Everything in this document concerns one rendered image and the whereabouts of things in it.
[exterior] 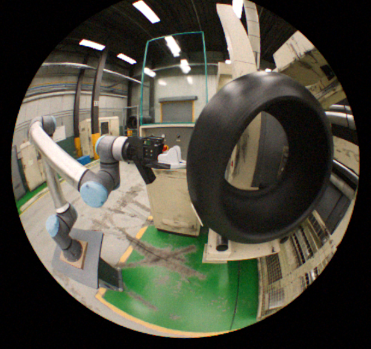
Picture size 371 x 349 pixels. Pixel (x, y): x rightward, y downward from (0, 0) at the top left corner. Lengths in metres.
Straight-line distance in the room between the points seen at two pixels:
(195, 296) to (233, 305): 0.40
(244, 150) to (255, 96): 0.43
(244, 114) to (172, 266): 1.34
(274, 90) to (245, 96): 0.07
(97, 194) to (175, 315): 1.20
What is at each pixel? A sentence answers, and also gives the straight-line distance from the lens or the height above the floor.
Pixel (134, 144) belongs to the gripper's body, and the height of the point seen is 1.22.
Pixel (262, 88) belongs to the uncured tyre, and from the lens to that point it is 0.24.
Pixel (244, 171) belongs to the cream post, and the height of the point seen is 1.04.
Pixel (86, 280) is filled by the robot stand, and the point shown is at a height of 0.60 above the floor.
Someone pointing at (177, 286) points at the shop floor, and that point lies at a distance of 1.29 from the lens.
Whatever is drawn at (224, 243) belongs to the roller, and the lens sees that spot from 0.43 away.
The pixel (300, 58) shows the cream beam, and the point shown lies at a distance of 0.63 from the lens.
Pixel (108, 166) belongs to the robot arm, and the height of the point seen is 1.14.
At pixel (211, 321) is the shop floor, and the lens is 1.33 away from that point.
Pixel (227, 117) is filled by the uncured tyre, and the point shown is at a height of 1.29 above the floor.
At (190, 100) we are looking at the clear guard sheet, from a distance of 0.90.
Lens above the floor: 1.28
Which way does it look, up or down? 20 degrees down
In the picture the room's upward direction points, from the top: straight up
